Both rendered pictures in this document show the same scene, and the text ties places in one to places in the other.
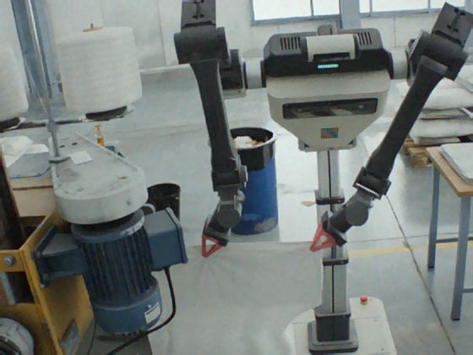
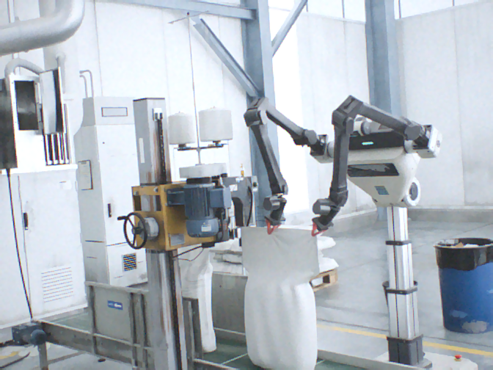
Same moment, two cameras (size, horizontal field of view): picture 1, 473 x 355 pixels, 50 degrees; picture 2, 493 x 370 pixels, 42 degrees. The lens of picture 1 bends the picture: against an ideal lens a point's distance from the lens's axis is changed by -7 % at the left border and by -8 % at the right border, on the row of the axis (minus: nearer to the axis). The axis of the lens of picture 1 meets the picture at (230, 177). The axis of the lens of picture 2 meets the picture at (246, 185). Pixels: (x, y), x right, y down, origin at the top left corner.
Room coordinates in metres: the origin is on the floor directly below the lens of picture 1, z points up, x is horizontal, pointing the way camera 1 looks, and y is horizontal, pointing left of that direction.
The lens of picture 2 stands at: (-1.36, -1.78, 1.47)
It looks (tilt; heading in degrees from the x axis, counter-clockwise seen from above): 3 degrees down; 37
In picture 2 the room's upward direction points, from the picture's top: 4 degrees counter-clockwise
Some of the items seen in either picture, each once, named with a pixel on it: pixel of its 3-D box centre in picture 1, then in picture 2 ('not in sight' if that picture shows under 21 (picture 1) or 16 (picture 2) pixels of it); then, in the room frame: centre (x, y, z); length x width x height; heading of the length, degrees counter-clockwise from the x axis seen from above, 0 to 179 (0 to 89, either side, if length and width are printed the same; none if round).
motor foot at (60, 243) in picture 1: (68, 254); (182, 197); (0.93, 0.34, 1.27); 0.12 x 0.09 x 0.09; 173
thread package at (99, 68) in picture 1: (99, 68); (215, 125); (1.10, 0.24, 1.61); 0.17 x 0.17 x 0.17
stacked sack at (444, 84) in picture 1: (431, 88); not in sight; (4.73, -1.98, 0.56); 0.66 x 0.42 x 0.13; 78
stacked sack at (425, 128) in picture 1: (441, 125); not in sight; (4.31, -1.91, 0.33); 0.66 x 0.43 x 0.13; 83
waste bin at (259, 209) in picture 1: (247, 181); (467, 284); (3.55, -0.11, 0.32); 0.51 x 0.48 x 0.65; 173
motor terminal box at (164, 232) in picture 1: (163, 243); (221, 200); (0.99, 0.15, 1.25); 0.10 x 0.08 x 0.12; 18
